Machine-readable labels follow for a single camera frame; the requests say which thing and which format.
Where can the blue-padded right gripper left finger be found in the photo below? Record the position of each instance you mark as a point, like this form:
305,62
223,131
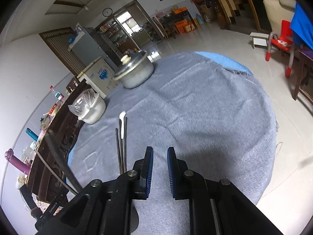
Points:
105,208

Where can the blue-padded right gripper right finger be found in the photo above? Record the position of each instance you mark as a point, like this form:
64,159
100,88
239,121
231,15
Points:
215,207

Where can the dark chopstick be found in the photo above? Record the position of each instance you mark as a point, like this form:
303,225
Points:
125,144
118,151
53,146

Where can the dark metal utensil cup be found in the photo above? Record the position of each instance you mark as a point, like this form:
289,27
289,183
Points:
134,219

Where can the white plastic spoon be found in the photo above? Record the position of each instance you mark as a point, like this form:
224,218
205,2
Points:
122,117

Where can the teal thermos bottle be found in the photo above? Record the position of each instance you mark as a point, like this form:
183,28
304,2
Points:
32,134

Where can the purple thermos bottle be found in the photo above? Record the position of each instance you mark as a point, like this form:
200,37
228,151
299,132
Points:
16,162

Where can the grey felt table cloth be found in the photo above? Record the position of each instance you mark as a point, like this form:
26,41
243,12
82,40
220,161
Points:
220,121

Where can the white bowl with plastic bag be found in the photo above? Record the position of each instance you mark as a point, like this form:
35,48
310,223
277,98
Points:
89,106

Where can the clear water bottle red cap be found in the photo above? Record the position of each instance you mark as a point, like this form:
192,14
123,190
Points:
58,95

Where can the white chest freezer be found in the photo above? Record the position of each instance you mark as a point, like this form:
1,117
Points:
99,75

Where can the aluminium pot with lid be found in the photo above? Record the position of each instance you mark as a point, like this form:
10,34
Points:
135,69

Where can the blue round table cover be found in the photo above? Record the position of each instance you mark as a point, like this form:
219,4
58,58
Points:
226,62

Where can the grey refrigerator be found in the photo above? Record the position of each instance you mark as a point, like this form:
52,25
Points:
90,44

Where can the white step stool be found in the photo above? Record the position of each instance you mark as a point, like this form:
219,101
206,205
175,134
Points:
259,39

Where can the red child chair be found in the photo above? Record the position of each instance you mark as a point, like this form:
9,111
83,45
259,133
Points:
284,42

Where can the blue jacket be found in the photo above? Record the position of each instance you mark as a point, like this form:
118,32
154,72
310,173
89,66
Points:
301,27

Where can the beige sofa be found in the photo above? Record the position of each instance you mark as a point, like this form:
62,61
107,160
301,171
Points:
279,10

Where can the round wall clock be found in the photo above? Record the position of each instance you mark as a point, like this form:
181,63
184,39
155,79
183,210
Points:
107,12

